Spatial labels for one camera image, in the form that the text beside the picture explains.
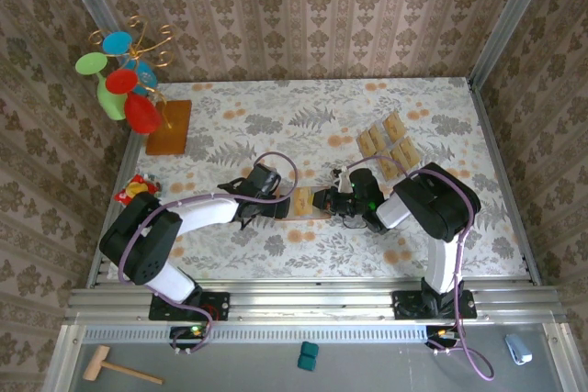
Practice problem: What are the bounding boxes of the aluminium table side rail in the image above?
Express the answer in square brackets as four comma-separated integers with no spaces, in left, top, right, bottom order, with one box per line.
[466,77,542,286]

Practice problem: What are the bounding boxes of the grey metal shelf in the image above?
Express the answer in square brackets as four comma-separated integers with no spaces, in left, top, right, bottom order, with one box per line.
[43,322,588,392]

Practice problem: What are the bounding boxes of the red plastic wine glass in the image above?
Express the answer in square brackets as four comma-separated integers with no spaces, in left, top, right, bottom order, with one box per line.
[105,68,164,136]

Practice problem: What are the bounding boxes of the black controller board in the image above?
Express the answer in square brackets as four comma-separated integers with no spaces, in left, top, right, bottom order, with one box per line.
[169,325,211,351]
[425,326,460,350]

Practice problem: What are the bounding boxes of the wooden mallet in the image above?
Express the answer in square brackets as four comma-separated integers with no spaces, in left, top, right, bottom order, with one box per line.
[82,344,164,386]

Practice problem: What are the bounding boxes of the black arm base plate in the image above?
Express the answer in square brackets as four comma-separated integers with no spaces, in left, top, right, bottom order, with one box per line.
[391,289,478,321]
[148,291,231,322]

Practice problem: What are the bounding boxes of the grey slotted cable duct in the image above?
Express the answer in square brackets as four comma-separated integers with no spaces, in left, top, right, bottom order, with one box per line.
[82,323,460,345]

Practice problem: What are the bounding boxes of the green plastic wine glass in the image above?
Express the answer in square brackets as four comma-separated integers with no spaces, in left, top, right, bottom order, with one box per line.
[74,52,129,122]

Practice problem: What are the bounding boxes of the gold wire glass rack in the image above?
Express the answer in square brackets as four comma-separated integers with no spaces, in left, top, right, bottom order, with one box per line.
[89,14,193,156]

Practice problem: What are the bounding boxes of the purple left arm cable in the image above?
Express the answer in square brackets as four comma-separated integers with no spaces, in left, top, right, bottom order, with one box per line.
[118,152,299,356]

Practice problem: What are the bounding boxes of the aluminium front rail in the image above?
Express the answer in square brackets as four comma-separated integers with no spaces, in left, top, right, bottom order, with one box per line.
[63,279,570,325]

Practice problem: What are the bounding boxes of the clear plastic card rack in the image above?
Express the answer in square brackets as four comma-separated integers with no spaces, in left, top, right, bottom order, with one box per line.
[356,110,423,181]

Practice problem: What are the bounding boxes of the red yellow snack packet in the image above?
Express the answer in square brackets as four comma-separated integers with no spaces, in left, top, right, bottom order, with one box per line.
[114,173,163,207]

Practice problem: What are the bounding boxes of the floral print tablecloth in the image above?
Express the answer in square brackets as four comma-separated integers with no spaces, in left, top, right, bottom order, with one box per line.
[106,77,528,281]

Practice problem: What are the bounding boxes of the blue plastic wine glass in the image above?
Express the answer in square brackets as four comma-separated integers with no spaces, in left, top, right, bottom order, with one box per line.
[101,31,158,90]

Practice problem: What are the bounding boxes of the white blue stapler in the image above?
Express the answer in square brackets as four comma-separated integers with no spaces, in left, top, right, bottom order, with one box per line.
[504,333,534,365]

